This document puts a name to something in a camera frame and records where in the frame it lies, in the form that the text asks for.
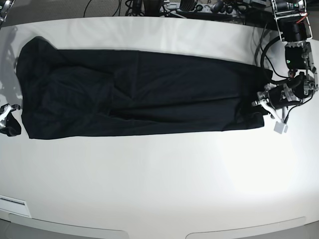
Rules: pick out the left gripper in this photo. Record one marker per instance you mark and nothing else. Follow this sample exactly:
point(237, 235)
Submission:
point(278, 96)

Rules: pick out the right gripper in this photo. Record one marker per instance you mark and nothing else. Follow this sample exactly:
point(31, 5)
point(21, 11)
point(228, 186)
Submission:
point(11, 125)

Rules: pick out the dark navy T-shirt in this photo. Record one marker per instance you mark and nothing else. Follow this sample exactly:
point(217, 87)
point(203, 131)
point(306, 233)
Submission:
point(68, 93)

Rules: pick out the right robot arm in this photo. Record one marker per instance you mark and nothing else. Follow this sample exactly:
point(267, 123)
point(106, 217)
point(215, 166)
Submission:
point(5, 6)

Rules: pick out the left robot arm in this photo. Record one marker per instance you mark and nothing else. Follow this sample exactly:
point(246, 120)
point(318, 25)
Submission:
point(291, 18)

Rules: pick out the white power strip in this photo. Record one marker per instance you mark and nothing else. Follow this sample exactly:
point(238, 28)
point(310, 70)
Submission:
point(216, 8)

